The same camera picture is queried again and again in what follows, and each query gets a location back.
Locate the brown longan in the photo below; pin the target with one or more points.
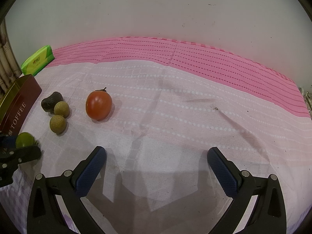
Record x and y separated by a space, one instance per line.
61 109
57 124

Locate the green lime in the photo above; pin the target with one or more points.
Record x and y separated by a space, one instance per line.
24 139

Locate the large red tomato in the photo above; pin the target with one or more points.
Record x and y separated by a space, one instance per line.
98 106

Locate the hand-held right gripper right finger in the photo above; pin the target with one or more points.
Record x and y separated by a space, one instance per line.
223 173

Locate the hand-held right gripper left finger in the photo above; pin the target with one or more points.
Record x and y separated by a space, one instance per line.
90 173

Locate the dark wrinkled fruit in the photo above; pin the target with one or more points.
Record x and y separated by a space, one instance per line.
50 102

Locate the pale crumpled object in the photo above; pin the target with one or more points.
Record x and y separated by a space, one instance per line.
307 100

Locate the brown and gold tin box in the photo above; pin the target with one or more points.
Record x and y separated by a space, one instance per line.
22 104

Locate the green tissue pack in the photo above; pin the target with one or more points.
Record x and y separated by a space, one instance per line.
37 61

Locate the beige patterned curtain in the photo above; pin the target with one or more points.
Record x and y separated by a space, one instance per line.
6 61

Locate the pink printed bedsheet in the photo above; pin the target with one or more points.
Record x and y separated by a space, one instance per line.
182 117

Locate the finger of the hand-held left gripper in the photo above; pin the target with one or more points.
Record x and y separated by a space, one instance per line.
26 154
7 141

